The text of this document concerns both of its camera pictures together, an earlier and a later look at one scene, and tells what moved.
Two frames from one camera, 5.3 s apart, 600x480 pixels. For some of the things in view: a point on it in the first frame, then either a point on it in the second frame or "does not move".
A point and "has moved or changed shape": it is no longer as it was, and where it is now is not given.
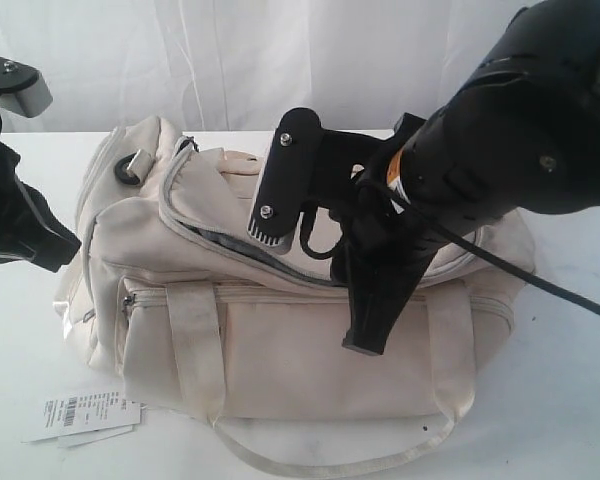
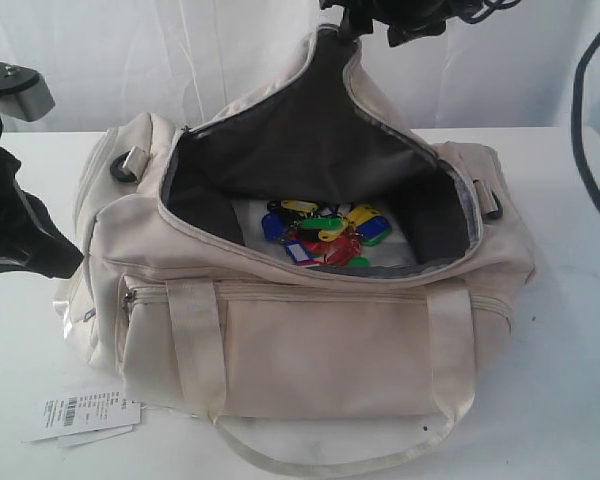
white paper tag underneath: [94, 436] does not move
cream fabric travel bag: [187, 316] has moved or changed shape
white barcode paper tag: [81, 414] does not move
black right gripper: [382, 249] -> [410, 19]
